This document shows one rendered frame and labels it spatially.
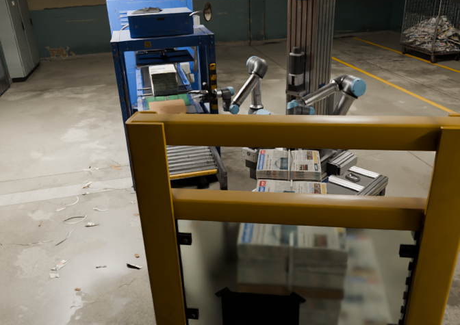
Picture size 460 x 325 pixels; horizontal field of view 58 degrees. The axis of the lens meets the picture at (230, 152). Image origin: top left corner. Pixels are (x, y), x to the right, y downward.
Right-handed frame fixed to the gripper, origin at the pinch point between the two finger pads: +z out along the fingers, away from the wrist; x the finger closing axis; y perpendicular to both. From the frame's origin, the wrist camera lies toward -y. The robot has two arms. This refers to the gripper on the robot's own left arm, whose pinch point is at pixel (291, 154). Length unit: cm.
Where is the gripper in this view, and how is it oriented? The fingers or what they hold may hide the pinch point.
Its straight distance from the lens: 276.8
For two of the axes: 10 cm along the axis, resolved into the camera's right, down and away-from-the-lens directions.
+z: -0.2, 10.0, -0.7
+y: 1.5, 0.7, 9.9
